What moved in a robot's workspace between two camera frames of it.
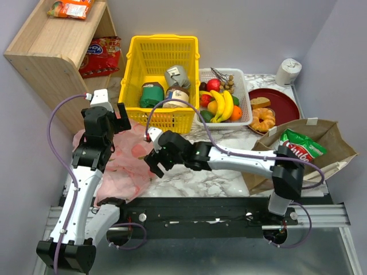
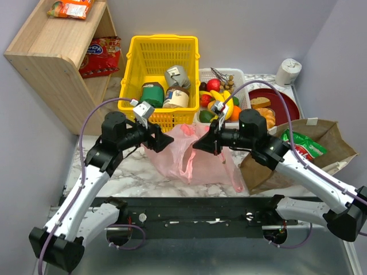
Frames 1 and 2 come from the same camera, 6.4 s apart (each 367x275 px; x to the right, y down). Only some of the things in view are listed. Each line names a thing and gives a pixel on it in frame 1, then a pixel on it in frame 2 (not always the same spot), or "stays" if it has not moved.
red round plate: x=285 y=107 stays
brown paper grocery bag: x=328 y=134 stays
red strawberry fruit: x=205 y=99 stays
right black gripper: x=156 y=161 to x=215 y=140
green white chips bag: x=303 y=145 stays
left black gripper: x=121 y=117 to x=155 y=136
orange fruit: x=237 y=113 stays
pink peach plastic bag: x=128 y=176 to x=183 y=161
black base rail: x=210 y=217 stays
